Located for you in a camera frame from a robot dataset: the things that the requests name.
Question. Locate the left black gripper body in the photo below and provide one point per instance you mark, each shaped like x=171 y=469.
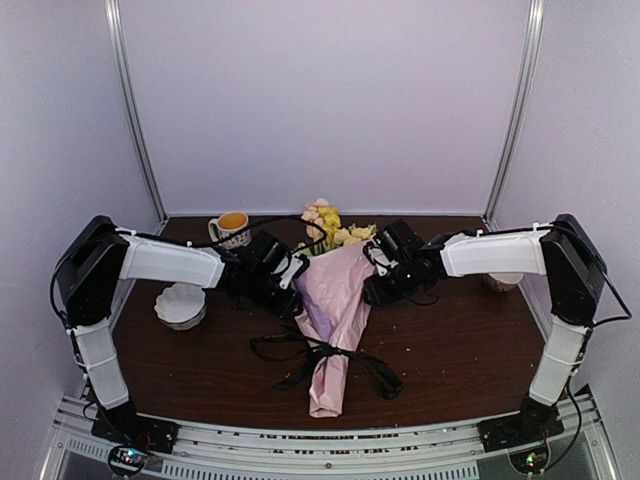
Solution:
x=259 y=292

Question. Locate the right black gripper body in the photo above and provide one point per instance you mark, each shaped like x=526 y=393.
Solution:
x=405 y=285

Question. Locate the black ribbon gold lettering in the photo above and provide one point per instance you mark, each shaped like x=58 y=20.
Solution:
x=385 y=381

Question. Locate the purple wrapping paper sheet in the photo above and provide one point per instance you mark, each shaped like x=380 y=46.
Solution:
x=333 y=312

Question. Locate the peach fake flower stem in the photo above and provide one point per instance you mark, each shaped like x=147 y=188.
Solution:
x=313 y=215

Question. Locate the bright yellow fake flower stem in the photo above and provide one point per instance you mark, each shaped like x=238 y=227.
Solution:
x=331 y=224

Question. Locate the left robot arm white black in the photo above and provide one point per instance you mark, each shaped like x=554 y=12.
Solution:
x=93 y=280

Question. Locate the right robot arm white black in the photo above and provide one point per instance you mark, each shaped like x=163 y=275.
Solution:
x=560 y=252

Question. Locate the white floral mug yellow inside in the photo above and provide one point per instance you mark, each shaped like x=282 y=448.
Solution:
x=230 y=230

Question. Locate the white scalloped bowl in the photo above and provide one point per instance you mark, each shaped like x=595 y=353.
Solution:
x=181 y=306

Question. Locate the small white floral cup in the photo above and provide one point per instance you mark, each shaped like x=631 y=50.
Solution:
x=503 y=282

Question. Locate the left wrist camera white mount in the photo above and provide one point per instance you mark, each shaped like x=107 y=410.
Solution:
x=291 y=268

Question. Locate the right aluminium corner post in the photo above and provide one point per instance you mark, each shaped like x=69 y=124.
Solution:
x=526 y=73

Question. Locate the aluminium corner post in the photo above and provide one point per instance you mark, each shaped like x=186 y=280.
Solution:
x=132 y=114
x=526 y=73

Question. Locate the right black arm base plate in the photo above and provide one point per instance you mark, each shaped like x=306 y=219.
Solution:
x=516 y=430

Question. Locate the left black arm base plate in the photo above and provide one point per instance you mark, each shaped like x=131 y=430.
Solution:
x=157 y=436

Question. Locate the aluminium front rail frame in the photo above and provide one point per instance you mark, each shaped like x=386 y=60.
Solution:
x=451 y=450

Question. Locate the left aluminium corner post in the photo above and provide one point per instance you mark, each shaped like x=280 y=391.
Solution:
x=132 y=114

